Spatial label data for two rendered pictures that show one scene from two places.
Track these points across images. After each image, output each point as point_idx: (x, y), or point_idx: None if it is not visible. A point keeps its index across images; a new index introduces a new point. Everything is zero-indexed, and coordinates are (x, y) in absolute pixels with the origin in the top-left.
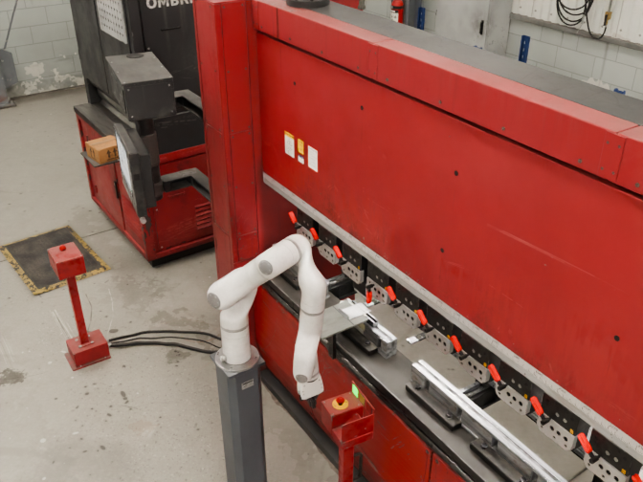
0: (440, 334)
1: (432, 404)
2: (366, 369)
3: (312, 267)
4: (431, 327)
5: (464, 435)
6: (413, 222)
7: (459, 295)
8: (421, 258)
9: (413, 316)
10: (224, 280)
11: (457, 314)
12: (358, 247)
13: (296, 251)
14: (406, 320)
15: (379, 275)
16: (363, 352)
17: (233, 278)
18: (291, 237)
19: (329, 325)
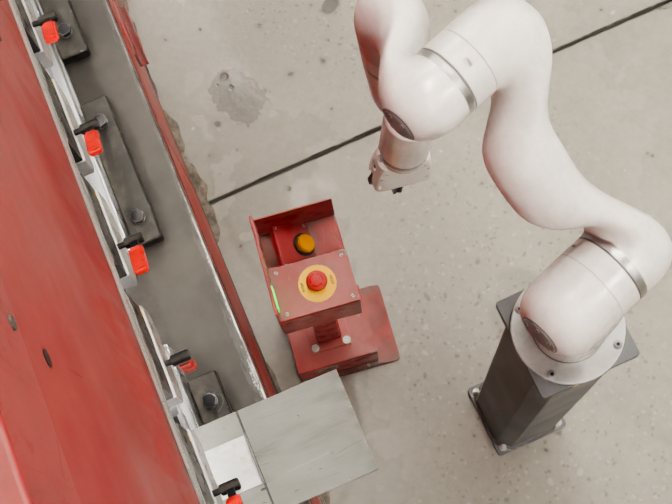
0: (65, 109)
1: (121, 164)
2: (234, 323)
3: (390, 3)
4: (81, 126)
5: (87, 87)
6: (31, 138)
7: (3, 7)
8: (46, 134)
9: (102, 202)
10: (628, 213)
11: (20, 31)
12: (178, 437)
13: (430, 41)
14: (120, 237)
15: (147, 338)
16: (227, 390)
17: (601, 194)
18: (438, 76)
19: (303, 420)
